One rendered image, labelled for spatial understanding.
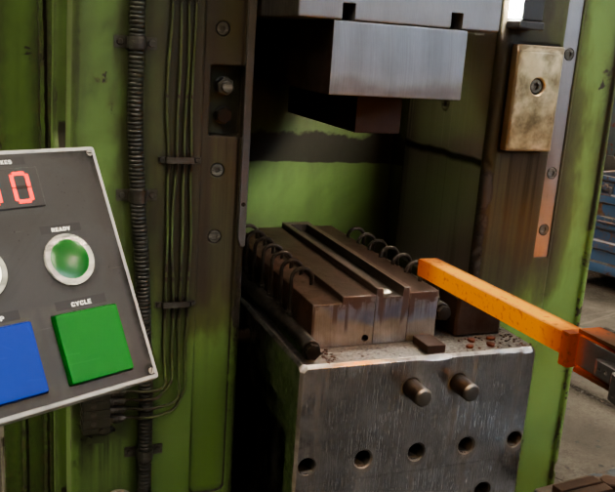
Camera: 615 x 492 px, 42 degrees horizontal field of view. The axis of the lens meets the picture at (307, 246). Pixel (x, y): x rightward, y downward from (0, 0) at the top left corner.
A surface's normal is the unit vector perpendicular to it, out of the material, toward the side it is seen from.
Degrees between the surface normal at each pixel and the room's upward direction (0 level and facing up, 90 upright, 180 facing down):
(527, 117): 90
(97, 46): 90
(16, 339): 60
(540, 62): 90
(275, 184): 90
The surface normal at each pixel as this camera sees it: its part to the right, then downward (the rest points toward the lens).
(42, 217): 0.66, -0.29
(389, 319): 0.36, 0.26
